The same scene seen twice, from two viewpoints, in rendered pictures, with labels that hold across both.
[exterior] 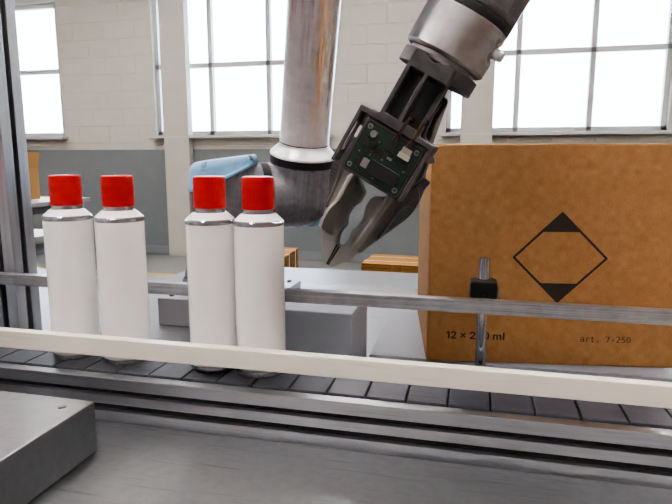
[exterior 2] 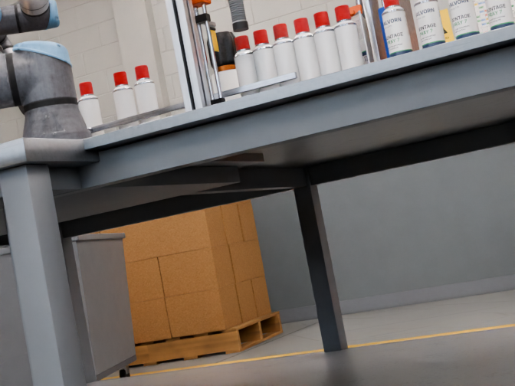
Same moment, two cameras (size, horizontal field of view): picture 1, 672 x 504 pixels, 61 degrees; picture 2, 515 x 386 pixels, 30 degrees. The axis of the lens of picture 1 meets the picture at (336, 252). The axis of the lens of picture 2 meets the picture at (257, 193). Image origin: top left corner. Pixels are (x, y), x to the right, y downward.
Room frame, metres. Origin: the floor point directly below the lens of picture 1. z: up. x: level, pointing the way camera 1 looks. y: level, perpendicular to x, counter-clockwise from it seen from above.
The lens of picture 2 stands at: (2.92, 1.01, 0.58)
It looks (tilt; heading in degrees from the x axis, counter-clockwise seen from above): 3 degrees up; 192
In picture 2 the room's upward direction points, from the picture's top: 11 degrees counter-clockwise
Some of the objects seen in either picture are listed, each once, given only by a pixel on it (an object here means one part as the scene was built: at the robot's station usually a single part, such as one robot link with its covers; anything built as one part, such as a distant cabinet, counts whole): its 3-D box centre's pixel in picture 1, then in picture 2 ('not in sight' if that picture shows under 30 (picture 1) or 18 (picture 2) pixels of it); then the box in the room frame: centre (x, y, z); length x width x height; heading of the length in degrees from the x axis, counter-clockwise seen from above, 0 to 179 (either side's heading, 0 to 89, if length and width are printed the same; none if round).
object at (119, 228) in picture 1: (122, 268); (126, 112); (0.62, 0.24, 0.98); 0.05 x 0.05 x 0.20
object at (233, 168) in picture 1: (228, 194); (41, 73); (0.99, 0.19, 1.04); 0.13 x 0.12 x 0.14; 112
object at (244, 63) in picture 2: not in sight; (248, 78); (0.70, 0.58, 0.98); 0.05 x 0.05 x 0.20
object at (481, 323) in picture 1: (482, 335); not in sight; (0.60, -0.16, 0.91); 0.07 x 0.03 x 0.17; 166
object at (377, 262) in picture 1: (402, 270); not in sight; (5.06, -0.60, 0.10); 0.64 x 0.52 x 0.20; 73
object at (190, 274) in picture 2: not in sight; (159, 249); (-3.11, -0.97, 0.70); 1.20 x 0.83 x 1.39; 82
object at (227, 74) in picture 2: not in sight; (229, 86); (0.39, 0.46, 1.03); 0.09 x 0.09 x 0.30
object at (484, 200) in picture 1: (530, 243); not in sight; (0.80, -0.27, 0.99); 0.30 x 0.24 x 0.27; 85
